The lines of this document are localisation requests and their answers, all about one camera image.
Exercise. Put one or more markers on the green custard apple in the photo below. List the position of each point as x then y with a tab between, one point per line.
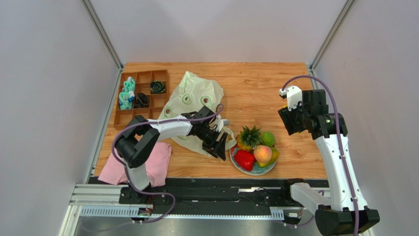
267	139

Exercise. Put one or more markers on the fake pineapple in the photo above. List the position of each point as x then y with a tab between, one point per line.
248	138

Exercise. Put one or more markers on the fake papaya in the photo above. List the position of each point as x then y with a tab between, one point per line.
275	155

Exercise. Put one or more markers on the pink folded cloth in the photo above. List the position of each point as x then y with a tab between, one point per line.
156	167

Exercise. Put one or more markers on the teal rolled sock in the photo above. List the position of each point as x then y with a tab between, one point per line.
129	85
126	100

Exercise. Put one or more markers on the avocado print plastic bag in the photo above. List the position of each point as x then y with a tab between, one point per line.
190	95

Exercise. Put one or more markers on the fake red apple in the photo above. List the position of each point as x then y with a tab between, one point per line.
245	160

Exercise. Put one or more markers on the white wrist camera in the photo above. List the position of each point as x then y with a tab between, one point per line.
293	95
218	124

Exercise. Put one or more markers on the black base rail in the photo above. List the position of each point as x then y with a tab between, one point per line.
211	196

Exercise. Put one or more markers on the wooden divider tray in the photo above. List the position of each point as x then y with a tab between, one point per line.
157	101

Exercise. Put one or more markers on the red teal floral plate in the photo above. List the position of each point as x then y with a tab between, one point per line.
257	171

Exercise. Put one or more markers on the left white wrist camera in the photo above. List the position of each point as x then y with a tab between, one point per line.
218	124

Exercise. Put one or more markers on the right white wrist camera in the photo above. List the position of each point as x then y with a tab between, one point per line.
293	95

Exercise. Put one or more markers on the fake peach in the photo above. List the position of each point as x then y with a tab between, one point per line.
262	154

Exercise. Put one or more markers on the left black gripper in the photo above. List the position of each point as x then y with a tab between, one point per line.
218	150

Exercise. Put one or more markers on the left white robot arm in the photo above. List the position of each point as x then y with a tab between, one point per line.
132	147

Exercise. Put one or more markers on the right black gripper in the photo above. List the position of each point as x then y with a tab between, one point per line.
289	119

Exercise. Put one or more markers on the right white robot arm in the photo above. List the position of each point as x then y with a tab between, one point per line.
346	211

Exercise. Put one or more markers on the dark rolled sock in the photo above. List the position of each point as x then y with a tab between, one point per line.
157	87

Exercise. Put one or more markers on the black rolled sock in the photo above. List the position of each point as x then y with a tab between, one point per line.
141	101

